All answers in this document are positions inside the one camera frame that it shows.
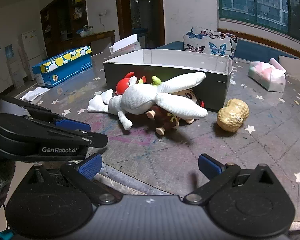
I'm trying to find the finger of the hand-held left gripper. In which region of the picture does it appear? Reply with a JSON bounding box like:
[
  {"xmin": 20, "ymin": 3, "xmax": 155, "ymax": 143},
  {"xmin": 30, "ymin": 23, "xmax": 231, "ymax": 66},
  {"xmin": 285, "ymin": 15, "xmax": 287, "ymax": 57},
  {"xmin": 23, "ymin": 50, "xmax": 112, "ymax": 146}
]
[
  {"xmin": 0, "ymin": 113, "xmax": 108, "ymax": 148},
  {"xmin": 0, "ymin": 94, "xmax": 92, "ymax": 133}
]

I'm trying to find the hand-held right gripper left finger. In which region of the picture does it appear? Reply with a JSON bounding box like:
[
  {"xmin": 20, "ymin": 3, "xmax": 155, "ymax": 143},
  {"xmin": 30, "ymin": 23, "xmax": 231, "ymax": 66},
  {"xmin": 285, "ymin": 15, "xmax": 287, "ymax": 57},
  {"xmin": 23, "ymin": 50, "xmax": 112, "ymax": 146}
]
[{"xmin": 22, "ymin": 153, "xmax": 122, "ymax": 207}]

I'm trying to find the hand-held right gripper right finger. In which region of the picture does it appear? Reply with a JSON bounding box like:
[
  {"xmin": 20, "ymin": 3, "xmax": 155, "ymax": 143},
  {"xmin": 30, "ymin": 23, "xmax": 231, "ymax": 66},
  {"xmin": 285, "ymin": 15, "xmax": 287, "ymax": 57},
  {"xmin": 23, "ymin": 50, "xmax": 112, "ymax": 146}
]
[{"xmin": 184, "ymin": 154, "xmax": 278, "ymax": 205}]

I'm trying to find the white plush rabbit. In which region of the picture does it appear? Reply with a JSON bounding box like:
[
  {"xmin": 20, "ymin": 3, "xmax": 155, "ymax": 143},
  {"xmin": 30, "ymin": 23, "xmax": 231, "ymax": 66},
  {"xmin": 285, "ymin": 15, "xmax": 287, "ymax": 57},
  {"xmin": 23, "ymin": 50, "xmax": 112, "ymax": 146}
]
[{"xmin": 87, "ymin": 72, "xmax": 208, "ymax": 130}]

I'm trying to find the grey cardboard box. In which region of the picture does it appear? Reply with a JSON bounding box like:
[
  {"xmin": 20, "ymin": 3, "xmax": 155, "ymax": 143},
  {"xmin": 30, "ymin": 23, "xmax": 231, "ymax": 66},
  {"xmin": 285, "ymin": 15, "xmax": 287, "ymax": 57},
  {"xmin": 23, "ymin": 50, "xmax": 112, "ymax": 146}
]
[{"xmin": 102, "ymin": 49, "xmax": 233, "ymax": 112}]

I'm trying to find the green toy figure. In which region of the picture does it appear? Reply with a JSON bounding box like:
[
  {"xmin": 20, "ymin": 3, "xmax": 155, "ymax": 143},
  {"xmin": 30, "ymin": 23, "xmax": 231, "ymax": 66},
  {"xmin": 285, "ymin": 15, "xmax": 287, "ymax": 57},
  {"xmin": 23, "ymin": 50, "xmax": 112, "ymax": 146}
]
[{"xmin": 137, "ymin": 76, "xmax": 165, "ymax": 87}]

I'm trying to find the person's left forearm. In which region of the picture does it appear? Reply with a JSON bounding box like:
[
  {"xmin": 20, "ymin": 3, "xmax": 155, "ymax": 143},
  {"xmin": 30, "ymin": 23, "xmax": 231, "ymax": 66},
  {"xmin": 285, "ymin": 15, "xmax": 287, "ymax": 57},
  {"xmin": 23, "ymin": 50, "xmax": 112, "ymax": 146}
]
[{"xmin": 0, "ymin": 159, "xmax": 15, "ymax": 213}]

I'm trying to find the grey star-print tablecloth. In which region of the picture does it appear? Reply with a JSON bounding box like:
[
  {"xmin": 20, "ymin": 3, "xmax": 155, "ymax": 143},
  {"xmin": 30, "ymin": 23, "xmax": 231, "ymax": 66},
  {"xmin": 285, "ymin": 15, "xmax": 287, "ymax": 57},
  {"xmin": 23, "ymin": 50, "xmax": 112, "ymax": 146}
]
[{"xmin": 14, "ymin": 50, "xmax": 300, "ymax": 230}]

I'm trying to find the white paper wipe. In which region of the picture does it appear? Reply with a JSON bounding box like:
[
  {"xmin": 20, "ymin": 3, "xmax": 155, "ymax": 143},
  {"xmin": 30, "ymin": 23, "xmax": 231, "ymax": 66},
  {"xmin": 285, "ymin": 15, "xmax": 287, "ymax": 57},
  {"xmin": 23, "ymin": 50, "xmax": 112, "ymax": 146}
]
[{"xmin": 19, "ymin": 87, "xmax": 51, "ymax": 102}]

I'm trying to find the blue yellow-dotted tissue box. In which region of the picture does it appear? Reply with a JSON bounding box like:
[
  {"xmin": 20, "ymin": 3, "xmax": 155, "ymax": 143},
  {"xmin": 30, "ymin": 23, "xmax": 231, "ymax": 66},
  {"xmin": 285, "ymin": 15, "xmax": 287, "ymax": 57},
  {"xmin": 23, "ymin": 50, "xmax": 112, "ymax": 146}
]
[{"xmin": 32, "ymin": 46, "xmax": 92, "ymax": 88}]

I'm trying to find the tan peanut toy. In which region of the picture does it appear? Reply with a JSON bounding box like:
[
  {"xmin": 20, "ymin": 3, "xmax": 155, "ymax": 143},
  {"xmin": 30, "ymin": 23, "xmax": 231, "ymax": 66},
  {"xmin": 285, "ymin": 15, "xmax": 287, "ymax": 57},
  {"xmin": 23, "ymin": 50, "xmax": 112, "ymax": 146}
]
[{"xmin": 217, "ymin": 99, "xmax": 250, "ymax": 132}]

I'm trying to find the brown plush toy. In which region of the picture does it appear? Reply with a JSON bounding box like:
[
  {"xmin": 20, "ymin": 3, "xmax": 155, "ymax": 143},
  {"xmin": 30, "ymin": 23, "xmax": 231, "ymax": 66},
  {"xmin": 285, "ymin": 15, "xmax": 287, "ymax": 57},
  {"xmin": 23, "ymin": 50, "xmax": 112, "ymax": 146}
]
[{"xmin": 146, "ymin": 105, "xmax": 180, "ymax": 136}]

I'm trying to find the red toy figure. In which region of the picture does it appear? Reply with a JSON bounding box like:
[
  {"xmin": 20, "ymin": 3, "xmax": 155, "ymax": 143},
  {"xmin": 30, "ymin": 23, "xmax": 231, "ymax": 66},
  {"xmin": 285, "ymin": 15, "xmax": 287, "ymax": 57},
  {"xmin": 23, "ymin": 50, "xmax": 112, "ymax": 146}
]
[{"xmin": 115, "ymin": 72, "xmax": 135, "ymax": 95}]

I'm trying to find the brown-haired doll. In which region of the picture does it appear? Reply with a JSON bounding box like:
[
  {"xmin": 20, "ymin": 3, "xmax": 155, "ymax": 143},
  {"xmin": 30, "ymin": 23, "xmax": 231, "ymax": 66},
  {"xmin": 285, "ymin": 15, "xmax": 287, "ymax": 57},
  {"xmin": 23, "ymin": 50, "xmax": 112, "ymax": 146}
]
[{"xmin": 170, "ymin": 87, "xmax": 207, "ymax": 124}]

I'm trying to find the water dispenser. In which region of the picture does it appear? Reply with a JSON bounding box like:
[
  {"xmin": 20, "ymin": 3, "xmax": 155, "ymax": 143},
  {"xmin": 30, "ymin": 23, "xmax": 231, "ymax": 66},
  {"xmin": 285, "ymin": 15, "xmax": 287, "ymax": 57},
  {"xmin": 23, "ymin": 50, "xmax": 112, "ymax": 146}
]
[{"xmin": 4, "ymin": 44, "xmax": 25, "ymax": 88}]

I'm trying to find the white fridge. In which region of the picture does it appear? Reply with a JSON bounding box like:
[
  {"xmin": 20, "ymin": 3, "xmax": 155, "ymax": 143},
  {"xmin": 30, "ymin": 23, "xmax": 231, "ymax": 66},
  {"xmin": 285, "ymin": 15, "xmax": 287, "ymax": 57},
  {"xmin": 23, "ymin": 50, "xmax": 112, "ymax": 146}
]
[{"xmin": 21, "ymin": 30, "xmax": 47, "ymax": 79}]

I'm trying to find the wooden side table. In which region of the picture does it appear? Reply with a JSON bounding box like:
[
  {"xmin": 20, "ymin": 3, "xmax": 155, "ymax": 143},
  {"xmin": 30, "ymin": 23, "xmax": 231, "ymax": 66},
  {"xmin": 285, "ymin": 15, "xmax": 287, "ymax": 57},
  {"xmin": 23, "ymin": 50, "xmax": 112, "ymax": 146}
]
[{"xmin": 75, "ymin": 30, "xmax": 115, "ymax": 55}]

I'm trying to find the clear white tissue packet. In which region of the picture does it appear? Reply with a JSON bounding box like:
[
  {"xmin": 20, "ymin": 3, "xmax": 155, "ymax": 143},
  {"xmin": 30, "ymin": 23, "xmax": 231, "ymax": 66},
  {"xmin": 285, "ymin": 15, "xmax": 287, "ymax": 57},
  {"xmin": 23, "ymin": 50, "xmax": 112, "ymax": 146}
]
[{"xmin": 109, "ymin": 34, "xmax": 142, "ymax": 54}]

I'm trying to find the wooden shelf cabinet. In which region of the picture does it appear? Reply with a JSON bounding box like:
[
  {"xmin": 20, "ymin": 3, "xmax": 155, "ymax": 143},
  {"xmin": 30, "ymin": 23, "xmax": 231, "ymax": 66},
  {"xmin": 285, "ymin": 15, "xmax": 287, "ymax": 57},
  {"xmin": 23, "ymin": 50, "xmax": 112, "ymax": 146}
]
[{"xmin": 40, "ymin": 0, "xmax": 88, "ymax": 58}]

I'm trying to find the pink tissue pack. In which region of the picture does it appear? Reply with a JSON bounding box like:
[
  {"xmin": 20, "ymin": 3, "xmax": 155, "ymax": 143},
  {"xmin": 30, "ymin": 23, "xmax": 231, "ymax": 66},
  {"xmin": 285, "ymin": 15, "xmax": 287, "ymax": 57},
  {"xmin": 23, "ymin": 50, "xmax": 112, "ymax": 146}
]
[{"xmin": 248, "ymin": 58, "xmax": 287, "ymax": 92}]

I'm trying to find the blue cabinet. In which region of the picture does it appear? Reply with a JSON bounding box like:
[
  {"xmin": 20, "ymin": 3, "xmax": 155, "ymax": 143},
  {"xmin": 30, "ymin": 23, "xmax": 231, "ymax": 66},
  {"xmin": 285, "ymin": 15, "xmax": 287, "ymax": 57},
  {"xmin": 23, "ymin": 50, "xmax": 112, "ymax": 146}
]
[{"xmin": 131, "ymin": 27, "xmax": 148, "ymax": 49}]

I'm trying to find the blue sofa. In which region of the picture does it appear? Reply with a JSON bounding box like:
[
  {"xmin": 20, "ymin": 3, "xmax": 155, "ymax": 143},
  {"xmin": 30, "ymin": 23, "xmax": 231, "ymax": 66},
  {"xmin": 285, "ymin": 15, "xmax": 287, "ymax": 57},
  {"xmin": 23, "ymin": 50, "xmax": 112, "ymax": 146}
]
[{"xmin": 155, "ymin": 39, "xmax": 300, "ymax": 63}]

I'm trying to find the butterfly print pillow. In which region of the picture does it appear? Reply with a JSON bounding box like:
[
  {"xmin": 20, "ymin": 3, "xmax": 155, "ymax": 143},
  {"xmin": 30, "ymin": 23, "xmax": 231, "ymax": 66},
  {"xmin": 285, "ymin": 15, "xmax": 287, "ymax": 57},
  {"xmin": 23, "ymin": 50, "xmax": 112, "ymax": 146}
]
[{"xmin": 183, "ymin": 26, "xmax": 238, "ymax": 60}]

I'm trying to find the beige cushion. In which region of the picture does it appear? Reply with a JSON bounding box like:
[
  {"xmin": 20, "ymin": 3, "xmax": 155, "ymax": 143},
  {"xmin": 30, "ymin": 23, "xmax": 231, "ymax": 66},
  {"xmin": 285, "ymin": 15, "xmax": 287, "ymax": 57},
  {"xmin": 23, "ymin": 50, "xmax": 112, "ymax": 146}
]
[{"xmin": 279, "ymin": 55, "xmax": 300, "ymax": 80}]

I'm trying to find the window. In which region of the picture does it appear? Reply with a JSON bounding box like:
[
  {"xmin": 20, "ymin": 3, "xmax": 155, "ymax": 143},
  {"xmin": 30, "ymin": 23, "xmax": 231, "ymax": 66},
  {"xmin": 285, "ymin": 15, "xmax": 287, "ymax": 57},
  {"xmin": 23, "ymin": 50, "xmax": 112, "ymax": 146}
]
[{"xmin": 217, "ymin": 0, "xmax": 300, "ymax": 45}]

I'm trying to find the wooden door frame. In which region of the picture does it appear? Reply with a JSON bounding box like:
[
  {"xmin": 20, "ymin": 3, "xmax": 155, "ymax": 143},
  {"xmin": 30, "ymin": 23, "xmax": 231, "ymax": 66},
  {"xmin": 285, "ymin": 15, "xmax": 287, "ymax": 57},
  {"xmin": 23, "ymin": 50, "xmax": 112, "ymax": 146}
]
[{"xmin": 115, "ymin": 0, "xmax": 165, "ymax": 49}]

